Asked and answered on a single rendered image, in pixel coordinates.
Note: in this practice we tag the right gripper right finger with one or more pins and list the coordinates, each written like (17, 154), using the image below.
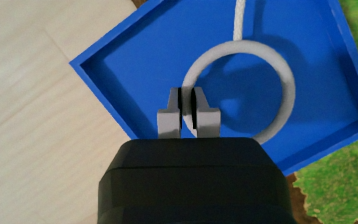
(206, 120)

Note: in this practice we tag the grey ring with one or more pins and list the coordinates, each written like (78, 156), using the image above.
(251, 47)

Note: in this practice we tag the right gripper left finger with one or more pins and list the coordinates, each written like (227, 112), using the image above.
(169, 120)

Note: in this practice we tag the blue tray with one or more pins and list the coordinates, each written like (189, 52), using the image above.
(132, 68)

